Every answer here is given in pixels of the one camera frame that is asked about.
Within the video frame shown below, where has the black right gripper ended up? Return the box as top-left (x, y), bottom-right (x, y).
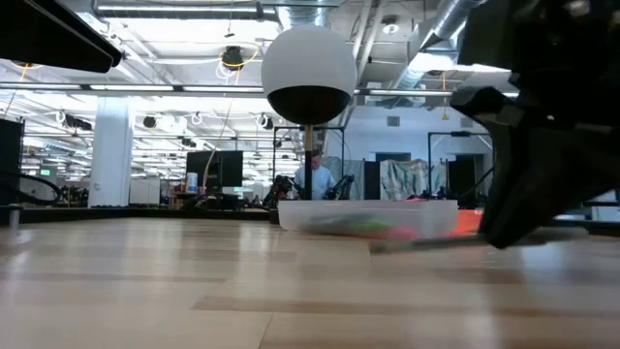
top-left (449, 0), bottom-right (620, 250)

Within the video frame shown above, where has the long grey pen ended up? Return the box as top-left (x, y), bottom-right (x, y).
top-left (370, 227), bottom-right (590, 254)

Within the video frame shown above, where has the pink highlighter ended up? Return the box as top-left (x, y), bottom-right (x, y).
top-left (385, 225), bottom-right (420, 242)

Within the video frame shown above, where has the lime green pen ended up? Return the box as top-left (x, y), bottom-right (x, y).
top-left (304, 214), bottom-right (391, 235)

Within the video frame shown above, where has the clear supply box orange lid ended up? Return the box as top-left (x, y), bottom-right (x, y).
top-left (277, 199), bottom-right (485, 242)

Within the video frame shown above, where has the white building column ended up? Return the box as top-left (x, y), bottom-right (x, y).
top-left (88, 95), bottom-right (136, 208)

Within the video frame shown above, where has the patterned hanging cloth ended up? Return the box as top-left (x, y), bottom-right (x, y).
top-left (379, 158), bottom-right (433, 202)
top-left (318, 155), bottom-right (365, 195)

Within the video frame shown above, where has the black ceiling device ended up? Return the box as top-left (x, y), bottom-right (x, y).
top-left (221, 45), bottom-right (245, 72)

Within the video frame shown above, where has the white cabinet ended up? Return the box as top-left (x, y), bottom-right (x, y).
top-left (129, 177), bottom-right (162, 206)

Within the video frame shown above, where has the black computer monitor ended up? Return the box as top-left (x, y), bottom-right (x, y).
top-left (185, 148), bottom-right (244, 190)

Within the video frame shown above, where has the person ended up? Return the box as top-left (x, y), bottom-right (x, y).
top-left (294, 147), bottom-right (336, 202)

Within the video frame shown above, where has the white globe lamp black base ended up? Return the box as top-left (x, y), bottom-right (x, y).
top-left (261, 23), bottom-right (358, 225)

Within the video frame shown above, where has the black metal frame stand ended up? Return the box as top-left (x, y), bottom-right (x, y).
top-left (272, 125), bottom-right (347, 201)
top-left (427, 130), bottom-right (496, 201)

